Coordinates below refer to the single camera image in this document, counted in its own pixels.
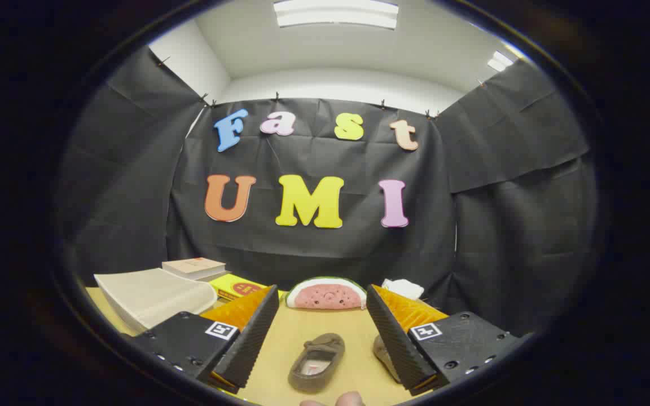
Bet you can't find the small ceiling light panel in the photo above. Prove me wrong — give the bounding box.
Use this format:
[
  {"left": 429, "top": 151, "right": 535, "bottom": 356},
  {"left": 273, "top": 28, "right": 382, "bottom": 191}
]
[{"left": 487, "top": 51, "right": 515, "bottom": 72}]

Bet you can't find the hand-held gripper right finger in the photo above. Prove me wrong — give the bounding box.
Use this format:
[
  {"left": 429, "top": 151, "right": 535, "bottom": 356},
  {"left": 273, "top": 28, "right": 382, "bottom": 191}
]
[{"left": 366, "top": 284, "right": 529, "bottom": 396}]

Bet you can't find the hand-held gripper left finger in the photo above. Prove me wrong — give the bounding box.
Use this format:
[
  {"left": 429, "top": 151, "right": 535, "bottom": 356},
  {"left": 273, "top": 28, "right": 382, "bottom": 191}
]
[{"left": 133, "top": 285, "right": 280, "bottom": 395}]

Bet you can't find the cream storage box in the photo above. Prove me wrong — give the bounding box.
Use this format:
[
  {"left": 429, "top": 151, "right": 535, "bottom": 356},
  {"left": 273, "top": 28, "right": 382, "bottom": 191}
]
[{"left": 94, "top": 268, "right": 218, "bottom": 333}]

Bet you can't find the yellow book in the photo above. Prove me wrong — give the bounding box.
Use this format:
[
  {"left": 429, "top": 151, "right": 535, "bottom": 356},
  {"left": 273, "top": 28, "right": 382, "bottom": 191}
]
[{"left": 209, "top": 273, "right": 269, "bottom": 301}]

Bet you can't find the watermelon slice plush toy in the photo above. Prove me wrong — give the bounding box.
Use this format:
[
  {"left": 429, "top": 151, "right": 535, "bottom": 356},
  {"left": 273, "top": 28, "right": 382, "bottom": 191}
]
[{"left": 286, "top": 276, "right": 367, "bottom": 310}]

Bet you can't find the long ceiling light panel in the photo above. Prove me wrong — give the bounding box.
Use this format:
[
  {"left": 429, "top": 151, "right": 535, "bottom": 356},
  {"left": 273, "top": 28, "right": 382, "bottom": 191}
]
[{"left": 273, "top": 0, "right": 399, "bottom": 30}]

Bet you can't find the white plush toy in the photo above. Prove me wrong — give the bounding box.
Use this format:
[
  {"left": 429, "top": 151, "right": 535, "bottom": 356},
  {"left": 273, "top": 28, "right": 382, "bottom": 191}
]
[{"left": 381, "top": 279, "right": 425, "bottom": 301}]

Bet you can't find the brown fuzzy shoe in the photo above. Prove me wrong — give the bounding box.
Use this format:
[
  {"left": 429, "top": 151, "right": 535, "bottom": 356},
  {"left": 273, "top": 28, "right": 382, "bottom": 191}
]
[
  {"left": 373, "top": 334, "right": 402, "bottom": 384},
  {"left": 288, "top": 333, "right": 346, "bottom": 394}
]

